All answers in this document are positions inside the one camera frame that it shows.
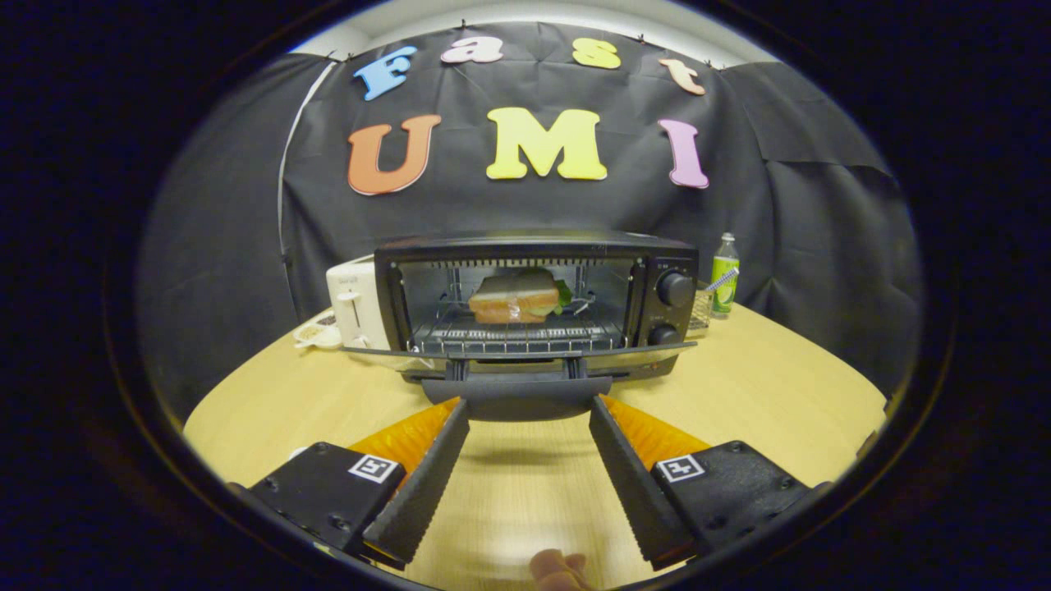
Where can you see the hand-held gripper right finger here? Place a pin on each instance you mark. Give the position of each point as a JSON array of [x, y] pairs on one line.
[[632, 484]]

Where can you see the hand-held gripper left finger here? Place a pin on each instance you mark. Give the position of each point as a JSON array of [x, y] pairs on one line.
[[423, 484]]

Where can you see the black toaster oven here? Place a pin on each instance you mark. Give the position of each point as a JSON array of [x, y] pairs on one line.
[[525, 394]]

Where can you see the lettuce sandwich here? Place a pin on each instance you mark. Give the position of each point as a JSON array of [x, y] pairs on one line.
[[513, 297]]

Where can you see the white bread toaster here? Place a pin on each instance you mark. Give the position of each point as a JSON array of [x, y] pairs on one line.
[[355, 308]]

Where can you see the small white dish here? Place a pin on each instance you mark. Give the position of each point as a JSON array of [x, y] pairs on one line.
[[318, 332]]

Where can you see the green label bottle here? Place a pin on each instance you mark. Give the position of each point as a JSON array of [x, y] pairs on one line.
[[724, 283]]

